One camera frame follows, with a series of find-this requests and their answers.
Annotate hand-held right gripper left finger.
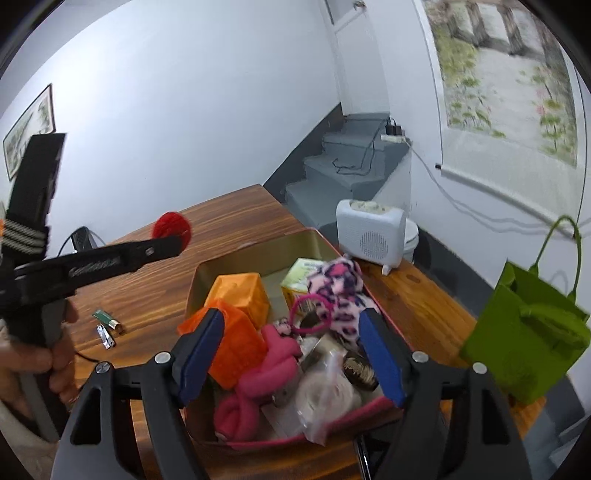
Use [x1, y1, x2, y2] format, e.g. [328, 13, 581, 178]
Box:
[50, 307, 225, 480]

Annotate pink leopard plush toy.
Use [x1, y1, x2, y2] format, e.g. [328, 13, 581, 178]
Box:
[307, 256, 377, 347]

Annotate wall scroll painting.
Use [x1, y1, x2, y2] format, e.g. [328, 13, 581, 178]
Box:
[413, 0, 587, 217]

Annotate green felt bag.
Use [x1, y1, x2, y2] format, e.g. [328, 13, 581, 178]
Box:
[459, 215, 591, 407]

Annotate white bucket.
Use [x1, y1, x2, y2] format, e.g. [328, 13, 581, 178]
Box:
[401, 220, 420, 265]

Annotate red pom-pom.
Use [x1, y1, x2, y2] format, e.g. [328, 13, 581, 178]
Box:
[153, 211, 192, 252]

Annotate wooden bench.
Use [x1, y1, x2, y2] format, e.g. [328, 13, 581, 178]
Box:
[358, 258, 548, 439]

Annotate dark brown brush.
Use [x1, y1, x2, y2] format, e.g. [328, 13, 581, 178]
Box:
[342, 351, 382, 393]

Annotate grey staircase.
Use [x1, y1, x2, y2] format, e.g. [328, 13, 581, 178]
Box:
[263, 102, 413, 232]

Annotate orange cube box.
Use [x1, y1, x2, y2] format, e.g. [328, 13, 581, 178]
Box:
[205, 272, 271, 328]

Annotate clear plastic bag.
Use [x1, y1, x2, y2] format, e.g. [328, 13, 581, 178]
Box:
[261, 344, 365, 446]

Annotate black cable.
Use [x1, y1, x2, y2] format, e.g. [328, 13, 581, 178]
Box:
[333, 120, 393, 176]

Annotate framed wall picture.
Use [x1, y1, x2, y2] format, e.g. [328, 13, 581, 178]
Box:
[2, 83, 56, 181]

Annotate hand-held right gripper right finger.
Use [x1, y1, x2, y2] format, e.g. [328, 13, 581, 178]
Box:
[358, 307, 527, 480]

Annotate yellow green carton box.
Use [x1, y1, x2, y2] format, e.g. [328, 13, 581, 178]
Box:
[281, 257, 328, 308]

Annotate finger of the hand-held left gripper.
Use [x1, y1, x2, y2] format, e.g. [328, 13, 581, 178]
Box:
[111, 234, 183, 274]

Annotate person's left hand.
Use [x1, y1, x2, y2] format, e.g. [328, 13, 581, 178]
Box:
[0, 302, 81, 407]

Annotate green lighter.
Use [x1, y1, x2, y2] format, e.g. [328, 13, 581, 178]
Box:
[91, 309, 124, 334]

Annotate pink knotted plush rope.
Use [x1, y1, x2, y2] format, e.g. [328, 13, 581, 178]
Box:
[213, 323, 301, 441]

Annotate pink hair ring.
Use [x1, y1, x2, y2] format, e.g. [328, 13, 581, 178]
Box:
[288, 295, 335, 334]

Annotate white cable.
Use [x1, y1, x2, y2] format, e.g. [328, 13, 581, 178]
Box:
[405, 138, 583, 232]

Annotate red tin container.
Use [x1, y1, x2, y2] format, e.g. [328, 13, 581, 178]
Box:
[178, 227, 419, 450]

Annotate white fan heater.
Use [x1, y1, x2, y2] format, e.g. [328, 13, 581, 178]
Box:
[335, 198, 407, 277]

